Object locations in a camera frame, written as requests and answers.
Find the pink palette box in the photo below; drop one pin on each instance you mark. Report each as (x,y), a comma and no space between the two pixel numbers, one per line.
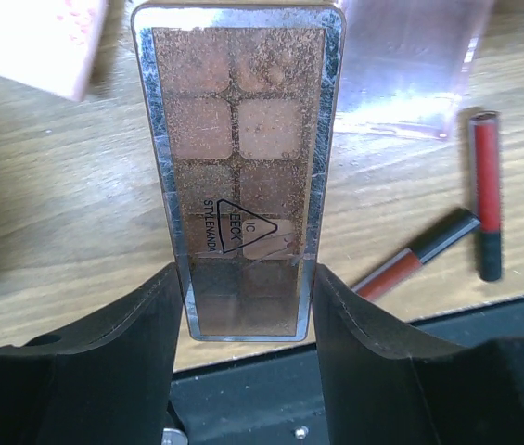
(51,45)

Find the brown square palette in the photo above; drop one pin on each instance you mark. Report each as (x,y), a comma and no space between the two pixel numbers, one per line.
(406,64)

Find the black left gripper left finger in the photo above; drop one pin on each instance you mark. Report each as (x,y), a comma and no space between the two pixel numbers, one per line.
(104,379)

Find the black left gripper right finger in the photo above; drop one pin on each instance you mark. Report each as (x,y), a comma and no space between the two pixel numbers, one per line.
(451,379)

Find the long clear eyeshadow palette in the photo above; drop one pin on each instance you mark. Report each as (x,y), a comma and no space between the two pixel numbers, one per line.
(241,100)

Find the thin red lip liner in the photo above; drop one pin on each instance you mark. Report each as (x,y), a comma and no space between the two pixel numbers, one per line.
(425,247)

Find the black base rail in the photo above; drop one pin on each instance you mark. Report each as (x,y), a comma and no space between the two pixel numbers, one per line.
(273,398)

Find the red lip gloss tube front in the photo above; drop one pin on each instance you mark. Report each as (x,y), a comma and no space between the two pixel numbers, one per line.
(484,150)

